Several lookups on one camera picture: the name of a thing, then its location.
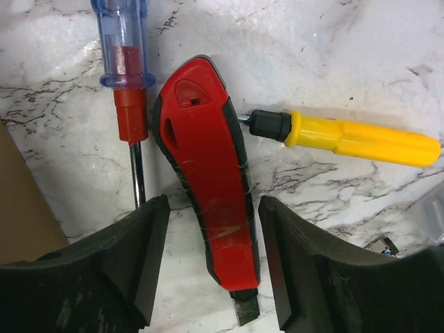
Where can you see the blue red screwdriver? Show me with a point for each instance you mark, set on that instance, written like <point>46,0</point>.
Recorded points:
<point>124,45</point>

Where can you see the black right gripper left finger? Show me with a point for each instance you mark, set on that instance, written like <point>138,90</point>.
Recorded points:
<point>105,282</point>

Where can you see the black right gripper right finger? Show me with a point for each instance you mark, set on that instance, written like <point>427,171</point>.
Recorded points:
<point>322,283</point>

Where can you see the small silver metal piece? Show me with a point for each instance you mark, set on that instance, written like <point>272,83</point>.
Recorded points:
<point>383,245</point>

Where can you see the red black utility knife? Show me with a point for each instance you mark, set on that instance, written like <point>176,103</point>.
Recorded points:
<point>196,128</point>

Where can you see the clear plastic screw box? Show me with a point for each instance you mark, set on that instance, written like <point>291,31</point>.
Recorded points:
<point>427,214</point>

